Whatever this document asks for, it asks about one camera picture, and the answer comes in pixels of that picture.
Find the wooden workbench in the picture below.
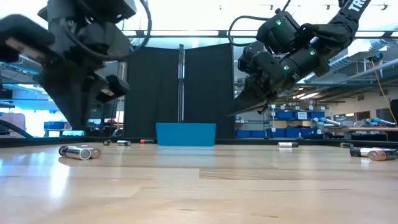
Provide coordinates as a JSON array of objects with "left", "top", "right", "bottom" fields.
[{"left": 323, "top": 125, "right": 398, "bottom": 141}]

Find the silver black battery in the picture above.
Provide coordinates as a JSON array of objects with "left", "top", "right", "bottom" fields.
[{"left": 58, "top": 145, "right": 92, "bottom": 161}]

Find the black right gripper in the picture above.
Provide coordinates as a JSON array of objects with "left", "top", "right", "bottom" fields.
[{"left": 229, "top": 42, "right": 296, "bottom": 115}]

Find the slim black orange battery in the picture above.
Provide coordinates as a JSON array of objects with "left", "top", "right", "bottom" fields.
[{"left": 88, "top": 146, "right": 102, "bottom": 159}]

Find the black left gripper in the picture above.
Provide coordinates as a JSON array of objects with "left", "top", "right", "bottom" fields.
[{"left": 0, "top": 14, "right": 134, "bottom": 131}]

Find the silver ventilation duct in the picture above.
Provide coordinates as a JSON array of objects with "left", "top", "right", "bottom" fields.
[{"left": 328, "top": 37, "right": 398, "bottom": 74}]

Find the yellow hanging cable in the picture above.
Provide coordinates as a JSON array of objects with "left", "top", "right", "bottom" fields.
[{"left": 370, "top": 58, "right": 398, "bottom": 124}]

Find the blue plastic bin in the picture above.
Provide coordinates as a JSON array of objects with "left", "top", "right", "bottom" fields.
[{"left": 155, "top": 122, "right": 217, "bottom": 147}]

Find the metal shelf rack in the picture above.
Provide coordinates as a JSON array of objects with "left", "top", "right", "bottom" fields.
[{"left": 235, "top": 105, "right": 331, "bottom": 139}]

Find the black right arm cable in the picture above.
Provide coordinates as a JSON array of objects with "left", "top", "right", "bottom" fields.
[{"left": 227, "top": 14, "right": 271, "bottom": 48}]

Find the black folding partition screen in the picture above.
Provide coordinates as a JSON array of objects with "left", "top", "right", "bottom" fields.
[{"left": 124, "top": 42, "right": 236, "bottom": 140}]

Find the black overhead crossbar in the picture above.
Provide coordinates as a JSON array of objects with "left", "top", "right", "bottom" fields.
[{"left": 121, "top": 29, "right": 398, "bottom": 39}]

